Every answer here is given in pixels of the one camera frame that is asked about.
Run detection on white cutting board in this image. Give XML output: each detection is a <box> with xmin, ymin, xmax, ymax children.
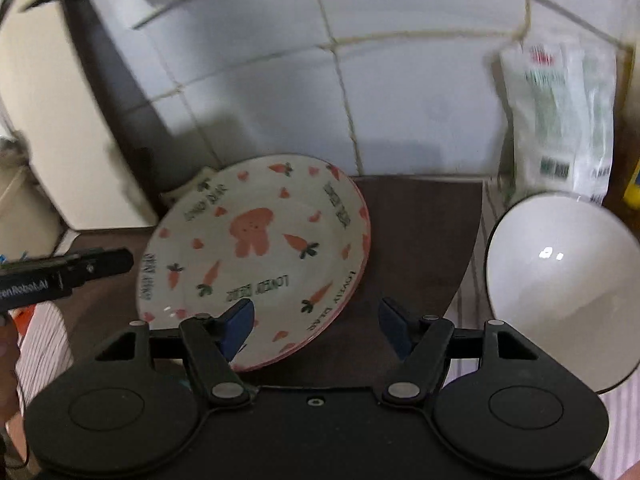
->
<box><xmin>0</xmin><ymin>0</ymin><xmax>162</xmax><ymax>233</ymax></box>

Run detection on white plastic package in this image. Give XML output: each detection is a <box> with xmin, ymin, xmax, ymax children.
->
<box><xmin>499</xmin><ymin>35</ymin><xmax>617</xmax><ymax>207</ymax></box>

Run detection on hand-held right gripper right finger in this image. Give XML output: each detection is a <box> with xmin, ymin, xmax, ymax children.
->
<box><xmin>378</xmin><ymin>298</ymin><xmax>543</xmax><ymax>407</ymax></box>

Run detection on white bowl black rim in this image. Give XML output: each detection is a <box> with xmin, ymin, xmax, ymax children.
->
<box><xmin>483</xmin><ymin>193</ymin><xmax>640</xmax><ymax>394</ymax></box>

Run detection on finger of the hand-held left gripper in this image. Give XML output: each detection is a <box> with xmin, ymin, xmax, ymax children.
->
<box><xmin>69</xmin><ymin>248</ymin><xmax>135</xmax><ymax>289</ymax></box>

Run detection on pink striped cloth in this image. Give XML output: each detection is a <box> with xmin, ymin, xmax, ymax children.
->
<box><xmin>15</xmin><ymin>180</ymin><xmax>640</xmax><ymax>480</ymax></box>

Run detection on clear bottle yellow label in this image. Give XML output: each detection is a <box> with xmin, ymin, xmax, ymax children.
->
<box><xmin>624</xmin><ymin>159</ymin><xmax>640</xmax><ymax>207</ymax></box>

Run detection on carrot print ceramic plate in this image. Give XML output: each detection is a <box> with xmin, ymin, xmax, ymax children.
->
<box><xmin>135</xmin><ymin>154</ymin><xmax>372</xmax><ymax>372</ymax></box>

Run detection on white box appliance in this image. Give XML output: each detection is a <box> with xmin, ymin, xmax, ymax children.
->
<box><xmin>0</xmin><ymin>137</ymin><xmax>68</xmax><ymax>263</ymax></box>

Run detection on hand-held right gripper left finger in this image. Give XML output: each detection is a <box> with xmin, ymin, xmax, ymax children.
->
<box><xmin>92</xmin><ymin>298</ymin><xmax>256</xmax><ymax>408</ymax></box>

